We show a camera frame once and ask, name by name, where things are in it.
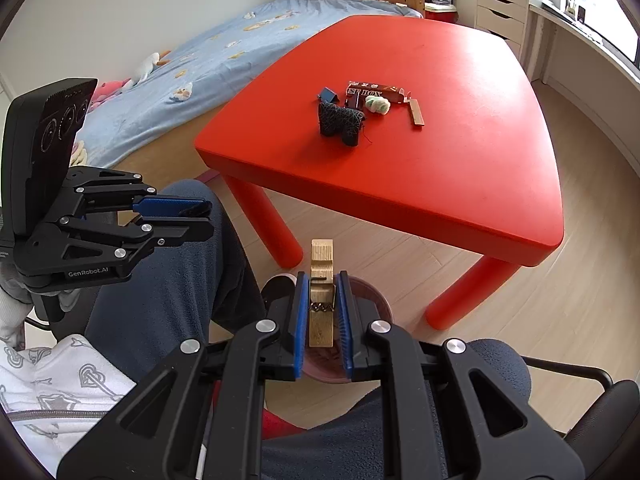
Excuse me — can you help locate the person's left leg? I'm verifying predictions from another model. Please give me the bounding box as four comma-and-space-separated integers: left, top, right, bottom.
82, 179, 267, 386

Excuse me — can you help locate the black office chair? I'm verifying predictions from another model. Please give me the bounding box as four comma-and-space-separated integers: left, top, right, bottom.
517, 354, 640, 480

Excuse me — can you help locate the bed with blue sheet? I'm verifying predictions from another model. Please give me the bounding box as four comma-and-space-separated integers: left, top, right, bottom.
72, 0, 426, 171

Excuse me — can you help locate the person's leg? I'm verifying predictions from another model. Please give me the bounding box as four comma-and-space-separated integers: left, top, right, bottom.
82, 179, 267, 386
257, 337, 532, 480

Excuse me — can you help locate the person's left forearm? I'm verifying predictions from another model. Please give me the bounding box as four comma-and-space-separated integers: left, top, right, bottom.
0, 260, 66, 356

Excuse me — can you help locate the white drawer unit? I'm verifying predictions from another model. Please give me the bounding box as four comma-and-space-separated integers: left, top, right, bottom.
473, 0, 532, 61

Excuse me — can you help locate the white window desk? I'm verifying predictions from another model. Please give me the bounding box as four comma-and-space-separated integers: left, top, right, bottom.
527, 0, 640, 78

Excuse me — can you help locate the pink plush toy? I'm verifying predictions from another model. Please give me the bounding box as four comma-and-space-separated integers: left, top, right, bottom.
86, 79, 134, 112

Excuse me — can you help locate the black mesh cloth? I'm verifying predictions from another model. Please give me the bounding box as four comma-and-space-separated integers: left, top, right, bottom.
316, 101, 369, 149

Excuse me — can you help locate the red storage box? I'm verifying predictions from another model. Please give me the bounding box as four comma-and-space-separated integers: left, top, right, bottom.
424, 2, 459, 24

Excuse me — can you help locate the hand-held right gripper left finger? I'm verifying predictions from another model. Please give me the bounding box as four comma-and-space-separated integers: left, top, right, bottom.
56, 271, 309, 480

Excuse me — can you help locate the brown printed box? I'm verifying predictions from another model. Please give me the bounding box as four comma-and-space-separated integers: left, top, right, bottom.
345, 80, 405, 108

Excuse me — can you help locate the person's right leg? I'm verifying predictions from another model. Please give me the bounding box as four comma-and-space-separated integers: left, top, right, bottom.
257, 337, 532, 480

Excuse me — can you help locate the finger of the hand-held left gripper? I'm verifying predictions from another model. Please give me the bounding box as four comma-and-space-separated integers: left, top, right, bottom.
31, 212, 217, 267
62, 166, 214, 222

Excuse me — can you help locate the red plastic table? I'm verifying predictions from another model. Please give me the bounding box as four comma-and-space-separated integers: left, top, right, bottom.
194, 14, 565, 332

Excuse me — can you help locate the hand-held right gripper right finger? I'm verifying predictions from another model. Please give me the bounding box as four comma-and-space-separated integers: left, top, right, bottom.
335, 270, 587, 480

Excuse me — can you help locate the white patterned jacket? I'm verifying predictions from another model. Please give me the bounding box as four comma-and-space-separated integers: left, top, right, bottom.
0, 332, 139, 479

